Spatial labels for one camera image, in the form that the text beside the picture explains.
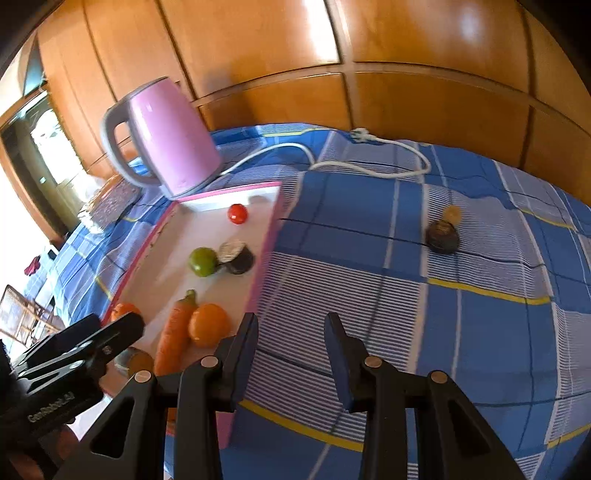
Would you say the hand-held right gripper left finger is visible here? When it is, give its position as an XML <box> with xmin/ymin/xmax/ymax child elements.
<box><xmin>55</xmin><ymin>312</ymin><xmax>260</xmax><ymax>480</ymax></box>

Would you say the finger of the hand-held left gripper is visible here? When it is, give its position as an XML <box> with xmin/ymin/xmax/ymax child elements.
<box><xmin>14</xmin><ymin>312</ymin><xmax>145</xmax><ymax>393</ymax></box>
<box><xmin>18</xmin><ymin>314</ymin><xmax>102</xmax><ymax>365</ymax></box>

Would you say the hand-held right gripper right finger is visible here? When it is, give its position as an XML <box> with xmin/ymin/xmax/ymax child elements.
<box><xmin>323</xmin><ymin>313</ymin><xmax>527</xmax><ymax>480</ymax></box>

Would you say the large orange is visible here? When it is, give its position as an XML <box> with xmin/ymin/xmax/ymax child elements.
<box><xmin>188</xmin><ymin>303</ymin><xmax>232</xmax><ymax>348</ymax></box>

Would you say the carrot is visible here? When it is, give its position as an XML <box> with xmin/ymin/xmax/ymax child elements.
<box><xmin>154</xmin><ymin>289</ymin><xmax>199</xmax><ymax>377</ymax></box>

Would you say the green lime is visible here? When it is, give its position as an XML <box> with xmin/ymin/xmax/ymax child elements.
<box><xmin>188</xmin><ymin>247</ymin><xmax>219</xmax><ymax>278</ymax></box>

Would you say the pink and white tray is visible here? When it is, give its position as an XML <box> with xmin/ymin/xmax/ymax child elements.
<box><xmin>99</xmin><ymin>181</ymin><xmax>283</xmax><ymax>450</ymax></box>

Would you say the small orange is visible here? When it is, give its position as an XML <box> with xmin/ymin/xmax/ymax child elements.
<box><xmin>110</xmin><ymin>302</ymin><xmax>141</xmax><ymax>324</ymax></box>
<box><xmin>127</xmin><ymin>350</ymin><xmax>154</xmax><ymax>377</ymax></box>

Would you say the wooden chair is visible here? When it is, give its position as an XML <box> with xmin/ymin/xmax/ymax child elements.
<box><xmin>0</xmin><ymin>284</ymin><xmax>61</xmax><ymax>344</ymax></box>

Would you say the blue checked bedsheet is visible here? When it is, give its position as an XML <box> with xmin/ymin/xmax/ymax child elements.
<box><xmin>46</xmin><ymin>122</ymin><xmax>591</xmax><ymax>480</ymax></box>

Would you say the clear plastic container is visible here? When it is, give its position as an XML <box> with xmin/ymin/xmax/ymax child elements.
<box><xmin>78</xmin><ymin>175</ymin><xmax>141</xmax><ymax>232</ymax></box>

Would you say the dark round beet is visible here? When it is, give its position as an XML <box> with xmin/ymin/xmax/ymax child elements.
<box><xmin>425</xmin><ymin>219</ymin><xmax>461</xmax><ymax>254</ymax></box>

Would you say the pink electric kettle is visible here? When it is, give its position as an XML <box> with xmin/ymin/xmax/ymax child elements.
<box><xmin>100</xmin><ymin>78</ymin><xmax>222</xmax><ymax>200</ymax></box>

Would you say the wooden wardrobe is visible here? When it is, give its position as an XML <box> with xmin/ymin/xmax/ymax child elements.
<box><xmin>28</xmin><ymin>0</ymin><xmax>591</xmax><ymax>208</ymax></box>

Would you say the white power cable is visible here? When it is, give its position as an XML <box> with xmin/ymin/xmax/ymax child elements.
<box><xmin>221</xmin><ymin>128</ymin><xmax>431</xmax><ymax>178</ymax></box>

